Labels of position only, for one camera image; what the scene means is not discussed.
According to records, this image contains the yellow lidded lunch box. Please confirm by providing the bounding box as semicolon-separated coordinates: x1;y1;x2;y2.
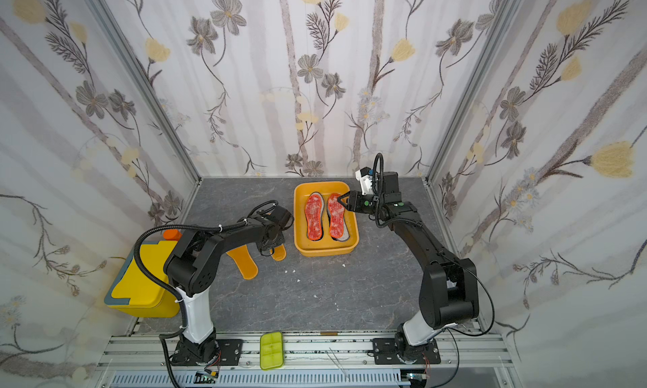
104;241;180;318

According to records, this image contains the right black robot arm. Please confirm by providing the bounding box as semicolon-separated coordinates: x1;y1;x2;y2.
341;167;480;362

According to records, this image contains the wide yellow fuzzy insole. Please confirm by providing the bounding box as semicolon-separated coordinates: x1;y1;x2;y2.
227;245;259;280

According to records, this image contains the narrow yellow fuzzy insole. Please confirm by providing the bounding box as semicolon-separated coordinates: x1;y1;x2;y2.
271;245;286;262

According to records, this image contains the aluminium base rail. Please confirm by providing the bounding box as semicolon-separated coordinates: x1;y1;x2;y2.
90;331;522;387

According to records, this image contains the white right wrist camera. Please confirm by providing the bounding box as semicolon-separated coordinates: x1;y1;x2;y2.
355;167;377;196

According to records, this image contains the yellow plastic storage box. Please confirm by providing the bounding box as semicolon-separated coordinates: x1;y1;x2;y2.
293;181;359;258

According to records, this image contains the orange cylinder bottle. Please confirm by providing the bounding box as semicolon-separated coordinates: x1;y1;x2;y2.
163;229;182;241

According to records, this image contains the grey felt insole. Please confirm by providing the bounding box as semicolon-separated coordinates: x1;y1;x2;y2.
336;215;350;242

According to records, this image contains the red white patterned insole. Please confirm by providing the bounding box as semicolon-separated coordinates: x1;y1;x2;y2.
327;193;345;241

